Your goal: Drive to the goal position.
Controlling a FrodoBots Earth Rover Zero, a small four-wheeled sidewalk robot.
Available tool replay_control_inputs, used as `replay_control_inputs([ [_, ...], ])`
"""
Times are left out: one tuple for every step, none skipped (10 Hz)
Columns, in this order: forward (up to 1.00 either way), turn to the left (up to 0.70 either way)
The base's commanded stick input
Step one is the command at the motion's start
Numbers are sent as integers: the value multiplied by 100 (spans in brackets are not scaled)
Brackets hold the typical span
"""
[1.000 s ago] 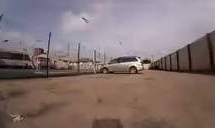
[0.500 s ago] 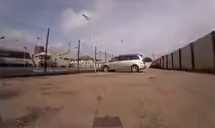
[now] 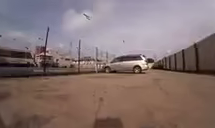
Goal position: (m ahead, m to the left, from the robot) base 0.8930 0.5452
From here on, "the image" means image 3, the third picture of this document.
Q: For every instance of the silver car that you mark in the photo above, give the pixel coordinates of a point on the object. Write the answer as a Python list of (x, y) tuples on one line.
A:
[(128, 64)]

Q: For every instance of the low pale buildings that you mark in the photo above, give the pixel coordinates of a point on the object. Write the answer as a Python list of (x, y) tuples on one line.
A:
[(83, 62)]

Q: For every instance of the sandy dirt ground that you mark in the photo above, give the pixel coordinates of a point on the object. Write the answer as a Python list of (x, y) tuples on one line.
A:
[(121, 96)]

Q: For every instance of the white truck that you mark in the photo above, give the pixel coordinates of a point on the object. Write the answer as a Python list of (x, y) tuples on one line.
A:
[(44, 60)]

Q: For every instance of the white bus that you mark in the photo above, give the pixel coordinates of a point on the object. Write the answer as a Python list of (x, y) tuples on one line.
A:
[(13, 59)]

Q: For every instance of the grey panel wall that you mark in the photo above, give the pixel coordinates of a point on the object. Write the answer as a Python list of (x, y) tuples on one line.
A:
[(198, 55)]

